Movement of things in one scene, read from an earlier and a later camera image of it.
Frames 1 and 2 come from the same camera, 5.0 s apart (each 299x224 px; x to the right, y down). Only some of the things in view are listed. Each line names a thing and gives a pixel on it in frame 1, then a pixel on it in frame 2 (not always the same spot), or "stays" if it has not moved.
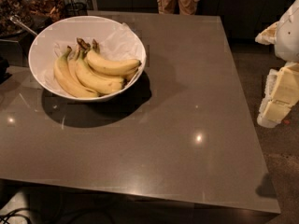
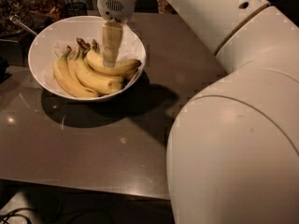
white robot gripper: [289, 35] -> [117, 6]
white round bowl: [115, 38] stays
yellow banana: [106, 65] stays
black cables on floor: [12, 213] stays
